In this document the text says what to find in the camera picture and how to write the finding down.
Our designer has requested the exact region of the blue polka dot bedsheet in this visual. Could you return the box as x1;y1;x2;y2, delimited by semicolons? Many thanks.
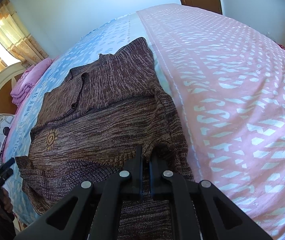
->
4;4;285;239

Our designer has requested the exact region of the folded purple blanket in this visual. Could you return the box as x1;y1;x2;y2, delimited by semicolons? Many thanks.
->
10;57;53;107

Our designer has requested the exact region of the beige patterned curtain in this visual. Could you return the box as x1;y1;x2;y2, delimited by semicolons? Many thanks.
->
0;0;49;68

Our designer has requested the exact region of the person's left hand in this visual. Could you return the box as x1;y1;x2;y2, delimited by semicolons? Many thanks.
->
0;187;13;222

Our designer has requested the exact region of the brown knitted sweater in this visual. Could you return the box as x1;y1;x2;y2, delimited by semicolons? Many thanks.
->
15;37;193;239

